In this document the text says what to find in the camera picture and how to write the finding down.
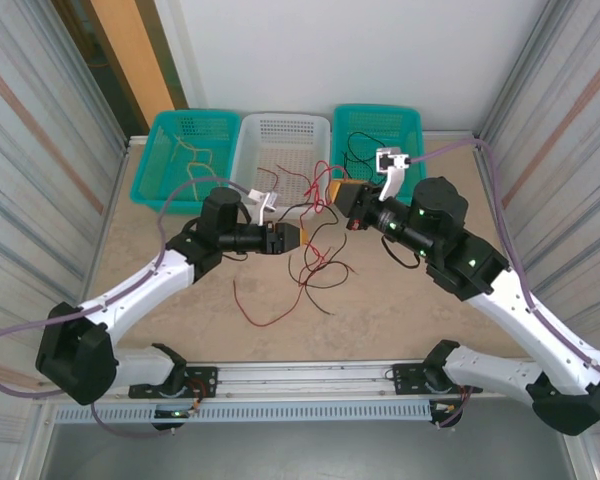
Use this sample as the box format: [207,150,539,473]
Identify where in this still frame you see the black wire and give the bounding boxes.
[299,217,350,317]
[288,252,349,292]
[343,148,376,177]
[347,130,381,151]

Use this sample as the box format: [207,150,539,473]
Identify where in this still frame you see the red wire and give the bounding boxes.
[256,166,294,184]
[298,243,361,289]
[279,159,351,221]
[233,277,311,329]

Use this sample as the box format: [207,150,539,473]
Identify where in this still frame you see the yellow wire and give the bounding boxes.
[186,158,224,201]
[171,133,216,169]

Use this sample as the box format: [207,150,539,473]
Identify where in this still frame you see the teal plastic basket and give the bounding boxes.
[129,109,244,216]
[328,103,430,212]

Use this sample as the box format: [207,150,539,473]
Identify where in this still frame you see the white plastic basket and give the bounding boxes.
[228,113,331,221]

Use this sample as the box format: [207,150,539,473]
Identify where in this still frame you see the orange wooden door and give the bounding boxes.
[52,0,181,136]

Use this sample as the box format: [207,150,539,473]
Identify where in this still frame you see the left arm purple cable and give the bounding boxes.
[0,177,254,439]

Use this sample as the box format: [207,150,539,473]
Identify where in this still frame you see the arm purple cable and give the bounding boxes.
[0,177,254,439]
[407,138,600,430]

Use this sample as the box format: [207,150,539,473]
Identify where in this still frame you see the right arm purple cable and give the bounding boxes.
[407,138,600,430]

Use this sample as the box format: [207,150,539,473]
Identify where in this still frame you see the aluminium double mounting rail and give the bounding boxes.
[34,357,534,401]

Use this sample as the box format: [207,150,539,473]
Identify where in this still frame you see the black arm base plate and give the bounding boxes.
[392,362,483,396]
[128,366,219,400]

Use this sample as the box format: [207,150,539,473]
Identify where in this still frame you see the grey slotted cable duct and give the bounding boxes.
[54,399,434,425]

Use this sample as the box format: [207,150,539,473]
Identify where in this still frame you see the red base power wires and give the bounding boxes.
[432,380,474,417]
[188,378,217,417]

